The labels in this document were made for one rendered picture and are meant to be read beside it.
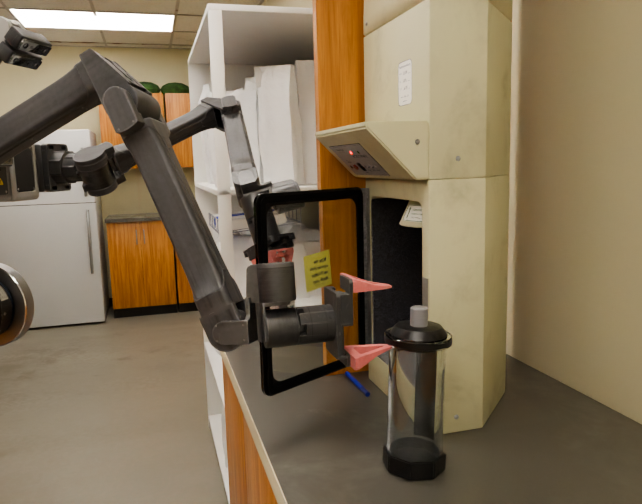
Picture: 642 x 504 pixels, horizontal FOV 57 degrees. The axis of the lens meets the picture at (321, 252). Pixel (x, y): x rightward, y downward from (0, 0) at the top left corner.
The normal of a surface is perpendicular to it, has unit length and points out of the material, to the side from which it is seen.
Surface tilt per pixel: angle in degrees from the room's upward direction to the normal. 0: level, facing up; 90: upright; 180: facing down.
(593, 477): 0
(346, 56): 90
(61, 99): 85
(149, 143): 89
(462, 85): 90
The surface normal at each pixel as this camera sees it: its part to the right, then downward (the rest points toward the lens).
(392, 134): 0.27, 0.14
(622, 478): -0.03, -0.99
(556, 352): -0.96, 0.07
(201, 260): -0.16, -0.02
